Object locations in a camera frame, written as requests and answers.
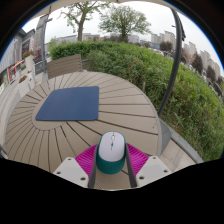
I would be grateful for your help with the bare-trunked sparse tree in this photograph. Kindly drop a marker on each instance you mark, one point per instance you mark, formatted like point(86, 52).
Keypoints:
point(80, 28)

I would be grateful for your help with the white and teal computer mouse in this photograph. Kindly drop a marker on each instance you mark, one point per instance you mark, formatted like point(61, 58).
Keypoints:
point(111, 148)

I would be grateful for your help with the beige patio umbrella canopy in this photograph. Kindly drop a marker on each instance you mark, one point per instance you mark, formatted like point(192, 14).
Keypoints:
point(66, 2)

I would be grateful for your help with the blue rectangular mouse pad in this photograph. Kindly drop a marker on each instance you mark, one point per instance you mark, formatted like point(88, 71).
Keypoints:
point(68, 104)

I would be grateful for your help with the tall grey sign pillar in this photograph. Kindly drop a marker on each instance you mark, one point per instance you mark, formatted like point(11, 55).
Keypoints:
point(39, 38)

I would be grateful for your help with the storefront building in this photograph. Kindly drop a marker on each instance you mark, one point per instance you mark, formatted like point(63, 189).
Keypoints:
point(15, 51)

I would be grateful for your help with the dark curved umbrella pole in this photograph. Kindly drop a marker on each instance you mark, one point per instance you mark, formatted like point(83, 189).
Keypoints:
point(173, 70)

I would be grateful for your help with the round leafy green tree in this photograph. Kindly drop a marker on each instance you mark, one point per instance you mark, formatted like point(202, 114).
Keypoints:
point(124, 21)

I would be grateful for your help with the distant apartment buildings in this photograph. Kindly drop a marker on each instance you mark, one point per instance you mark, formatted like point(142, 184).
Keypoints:
point(168, 36)

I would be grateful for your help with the white square planter box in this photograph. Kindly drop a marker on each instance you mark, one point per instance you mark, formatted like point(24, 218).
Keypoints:
point(25, 86)

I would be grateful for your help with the tall white planter with flowers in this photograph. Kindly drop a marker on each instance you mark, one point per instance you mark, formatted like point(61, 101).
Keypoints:
point(30, 61)

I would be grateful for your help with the brown slatted wooden chair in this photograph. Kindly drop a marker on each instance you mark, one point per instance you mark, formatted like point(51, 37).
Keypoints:
point(64, 66)

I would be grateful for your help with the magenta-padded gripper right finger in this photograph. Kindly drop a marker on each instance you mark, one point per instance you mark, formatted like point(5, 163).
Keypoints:
point(151, 170)

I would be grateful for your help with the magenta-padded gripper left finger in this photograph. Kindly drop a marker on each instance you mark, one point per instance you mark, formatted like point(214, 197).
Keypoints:
point(71, 170)

